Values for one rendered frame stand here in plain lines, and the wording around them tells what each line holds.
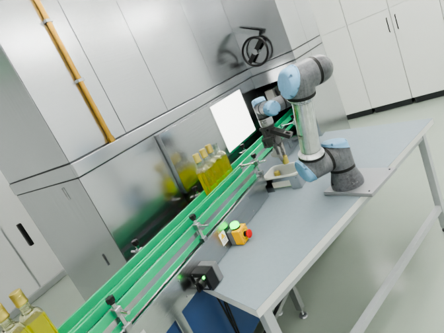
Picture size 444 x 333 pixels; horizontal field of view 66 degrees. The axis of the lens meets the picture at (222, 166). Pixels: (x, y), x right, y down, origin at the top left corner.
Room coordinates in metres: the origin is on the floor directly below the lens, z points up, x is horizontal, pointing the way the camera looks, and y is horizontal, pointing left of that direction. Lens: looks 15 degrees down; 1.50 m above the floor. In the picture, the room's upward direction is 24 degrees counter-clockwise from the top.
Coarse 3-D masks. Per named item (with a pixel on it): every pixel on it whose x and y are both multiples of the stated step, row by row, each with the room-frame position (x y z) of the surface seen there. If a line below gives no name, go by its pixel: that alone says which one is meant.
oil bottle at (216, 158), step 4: (216, 156) 1.75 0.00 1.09; (212, 160) 1.73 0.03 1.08; (216, 160) 1.72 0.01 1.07; (220, 160) 1.75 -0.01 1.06; (216, 164) 1.72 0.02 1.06; (220, 164) 1.74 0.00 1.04; (220, 168) 1.72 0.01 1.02; (224, 168) 1.75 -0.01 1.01; (220, 172) 1.72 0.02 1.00; (224, 172) 1.74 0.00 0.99; (224, 176) 1.73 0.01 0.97
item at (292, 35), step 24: (240, 0) 2.52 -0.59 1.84; (264, 0) 2.42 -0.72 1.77; (288, 0) 2.57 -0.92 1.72; (240, 24) 2.57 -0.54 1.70; (264, 24) 2.46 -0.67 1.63; (288, 24) 2.45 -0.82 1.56; (312, 24) 2.84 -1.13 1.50; (240, 48) 2.61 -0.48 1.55; (288, 48) 2.39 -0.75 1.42; (312, 48) 2.70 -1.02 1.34; (264, 72) 2.54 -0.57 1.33
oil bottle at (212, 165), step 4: (204, 164) 1.70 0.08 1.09; (208, 164) 1.68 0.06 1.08; (212, 164) 1.69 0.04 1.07; (212, 168) 1.68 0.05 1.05; (216, 168) 1.70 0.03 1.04; (212, 172) 1.67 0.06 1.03; (216, 172) 1.69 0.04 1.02; (216, 176) 1.68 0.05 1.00; (220, 176) 1.70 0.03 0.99; (216, 180) 1.67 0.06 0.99; (220, 180) 1.69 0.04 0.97
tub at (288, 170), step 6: (294, 162) 1.85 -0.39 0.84; (270, 168) 1.92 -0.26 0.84; (276, 168) 1.93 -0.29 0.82; (282, 168) 1.90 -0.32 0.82; (288, 168) 1.88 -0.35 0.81; (294, 168) 1.85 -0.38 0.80; (270, 174) 1.89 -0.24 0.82; (282, 174) 1.91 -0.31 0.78; (288, 174) 1.71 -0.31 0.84; (294, 174) 1.69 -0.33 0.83
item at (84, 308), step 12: (252, 144) 2.15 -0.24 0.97; (240, 156) 2.00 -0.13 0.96; (204, 192) 1.67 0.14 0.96; (192, 204) 1.58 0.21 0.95; (180, 216) 1.50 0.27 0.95; (168, 228) 1.43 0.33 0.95; (156, 240) 1.36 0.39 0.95; (144, 252) 1.30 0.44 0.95; (132, 264) 1.24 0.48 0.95; (120, 276) 1.19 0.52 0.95; (108, 288) 1.14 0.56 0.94; (96, 300) 1.09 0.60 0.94; (84, 312) 1.05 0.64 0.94; (72, 324) 1.01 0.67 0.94
